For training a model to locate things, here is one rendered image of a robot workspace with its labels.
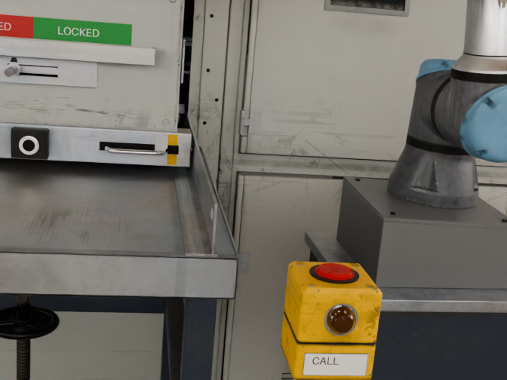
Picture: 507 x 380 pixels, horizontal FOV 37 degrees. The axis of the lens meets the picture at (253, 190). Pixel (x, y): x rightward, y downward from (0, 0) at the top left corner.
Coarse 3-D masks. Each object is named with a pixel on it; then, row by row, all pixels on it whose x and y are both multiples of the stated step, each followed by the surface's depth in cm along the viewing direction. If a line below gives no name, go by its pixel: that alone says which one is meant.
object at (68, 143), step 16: (0, 128) 126; (48, 128) 127; (64, 128) 127; (80, 128) 127; (96, 128) 128; (112, 128) 129; (0, 144) 126; (64, 144) 128; (80, 144) 128; (96, 144) 128; (112, 144) 129; (128, 144) 129; (144, 144) 130; (48, 160) 128; (64, 160) 128; (80, 160) 129; (96, 160) 129; (112, 160) 129; (128, 160) 130; (144, 160) 130
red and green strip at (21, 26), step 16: (0, 16) 122; (16, 16) 122; (0, 32) 123; (16, 32) 123; (32, 32) 123; (48, 32) 124; (64, 32) 124; (80, 32) 124; (96, 32) 125; (112, 32) 125; (128, 32) 125
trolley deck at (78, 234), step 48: (0, 192) 113; (48, 192) 116; (96, 192) 118; (144, 192) 120; (0, 240) 93; (48, 240) 94; (96, 240) 96; (144, 240) 97; (0, 288) 90; (48, 288) 91; (96, 288) 92; (144, 288) 93; (192, 288) 94
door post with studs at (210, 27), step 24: (216, 0) 151; (216, 24) 153; (192, 48) 154; (216, 48) 154; (192, 72) 155; (216, 72) 155; (192, 96) 156; (216, 96) 156; (192, 120) 157; (216, 120) 158; (216, 144) 159; (216, 168) 160
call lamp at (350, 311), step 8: (336, 304) 71; (344, 304) 72; (328, 312) 72; (336, 312) 71; (344, 312) 71; (352, 312) 71; (328, 320) 71; (336, 320) 71; (344, 320) 71; (352, 320) 71; (328, 328) 72; (336, 328) 71; (344, 328) 71; (352, 328) 72
